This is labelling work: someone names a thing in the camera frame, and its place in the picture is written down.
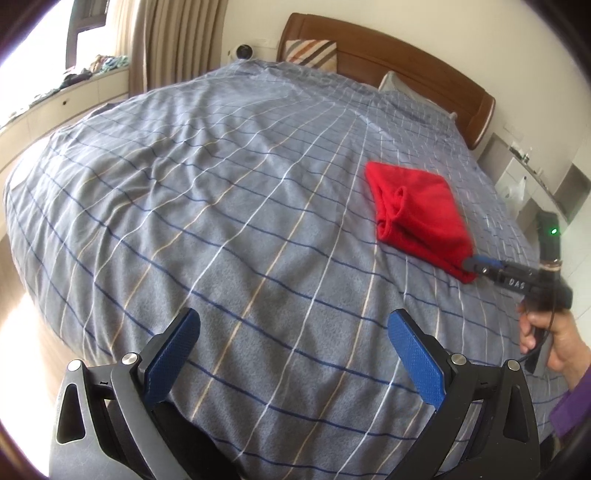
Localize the plastic bag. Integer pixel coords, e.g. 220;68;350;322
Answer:
503;175;530;205

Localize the window bench cabinet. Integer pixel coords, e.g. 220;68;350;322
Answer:
0;69;131;172

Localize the grey checked duvet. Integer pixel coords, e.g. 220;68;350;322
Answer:
2;60;568;480

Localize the white desk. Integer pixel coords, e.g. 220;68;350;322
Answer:
478;134;591;224

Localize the window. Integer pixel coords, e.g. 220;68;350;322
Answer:
0;0;122;125

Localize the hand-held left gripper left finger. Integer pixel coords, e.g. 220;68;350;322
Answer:
54;307;201;480

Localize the wooden headboard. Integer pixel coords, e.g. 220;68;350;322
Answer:
276;13;496;151

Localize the person's right hand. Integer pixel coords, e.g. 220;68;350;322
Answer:
517;307;583;372

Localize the person's right forearm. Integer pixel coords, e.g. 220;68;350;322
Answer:
549;357;591;439

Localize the striped cushion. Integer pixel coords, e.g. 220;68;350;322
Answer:
285;39;339;72

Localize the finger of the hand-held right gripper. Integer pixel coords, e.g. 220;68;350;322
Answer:
463;255;539;292

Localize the pile of clothes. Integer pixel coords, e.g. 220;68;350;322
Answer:
59;54;130;89

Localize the beige curtain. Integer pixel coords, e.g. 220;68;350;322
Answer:
128;0;229;97

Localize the red towel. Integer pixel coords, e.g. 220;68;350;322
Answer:
365;161;478;284

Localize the grey pillow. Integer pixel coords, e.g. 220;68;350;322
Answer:
379;71;458;121

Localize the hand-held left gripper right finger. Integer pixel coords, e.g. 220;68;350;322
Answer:
387;308;541;480

